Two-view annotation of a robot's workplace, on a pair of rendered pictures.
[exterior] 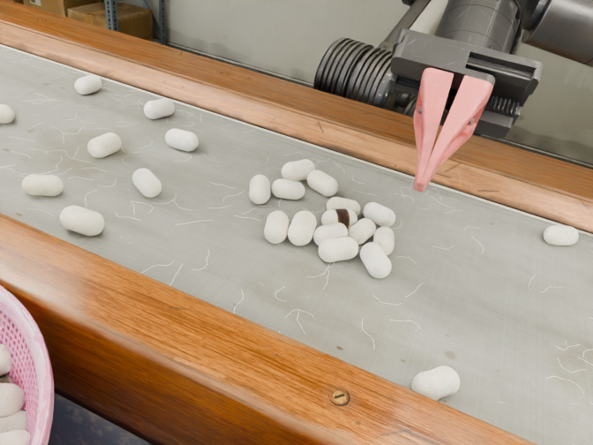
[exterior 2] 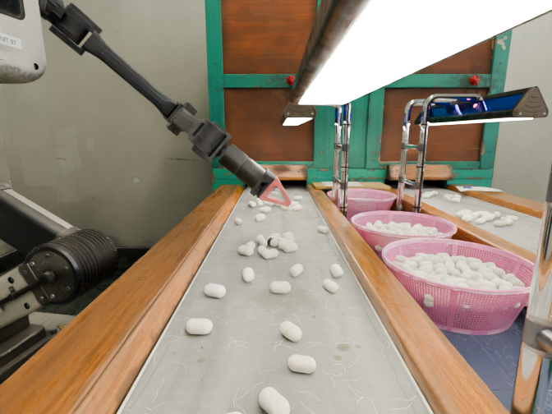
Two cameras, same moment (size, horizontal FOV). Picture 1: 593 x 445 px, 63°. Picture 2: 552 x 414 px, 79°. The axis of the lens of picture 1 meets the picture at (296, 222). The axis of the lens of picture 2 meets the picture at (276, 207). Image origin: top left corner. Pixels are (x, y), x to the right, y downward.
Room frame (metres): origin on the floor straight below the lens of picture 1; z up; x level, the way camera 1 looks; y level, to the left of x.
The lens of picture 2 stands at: (0.58, 0.70, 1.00)
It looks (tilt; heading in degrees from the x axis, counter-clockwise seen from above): 12 degrees down; 253
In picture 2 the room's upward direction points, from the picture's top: straight up
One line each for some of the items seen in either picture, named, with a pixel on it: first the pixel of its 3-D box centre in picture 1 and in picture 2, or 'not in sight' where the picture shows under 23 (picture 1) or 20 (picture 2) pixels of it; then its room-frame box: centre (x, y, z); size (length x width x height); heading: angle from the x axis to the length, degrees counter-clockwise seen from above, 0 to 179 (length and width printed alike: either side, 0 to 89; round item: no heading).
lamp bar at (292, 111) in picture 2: not in sight; (293, 111); (0.18, -0.38, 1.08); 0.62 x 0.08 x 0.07; 73
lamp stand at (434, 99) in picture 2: not in sight; (434, 165); (-0.27, -0.24, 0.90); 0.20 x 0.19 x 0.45; 73
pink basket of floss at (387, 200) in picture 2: not in sight; (360, 205); (-0.13, -0.46, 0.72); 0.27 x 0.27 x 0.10
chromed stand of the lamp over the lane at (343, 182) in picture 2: not in sight; (316, 165); (0.11, -0.36, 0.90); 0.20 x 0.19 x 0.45; 73
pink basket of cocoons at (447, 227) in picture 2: not in sight; (400, 238); (0.00, -0.04, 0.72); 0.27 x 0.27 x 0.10
